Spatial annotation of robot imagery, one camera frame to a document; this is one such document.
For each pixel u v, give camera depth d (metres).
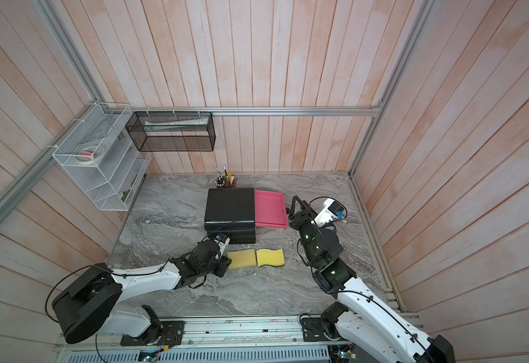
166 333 0.73
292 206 0.66
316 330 0.74
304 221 0.61
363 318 0.49
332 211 0.59
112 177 0.79
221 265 0.78
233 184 1.04
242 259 0.87
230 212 0.84
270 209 0.96
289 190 1.14
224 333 0.75
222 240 0.78
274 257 0.88
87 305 0.42
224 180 0.95
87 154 0.73
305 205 0.72
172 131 1.04
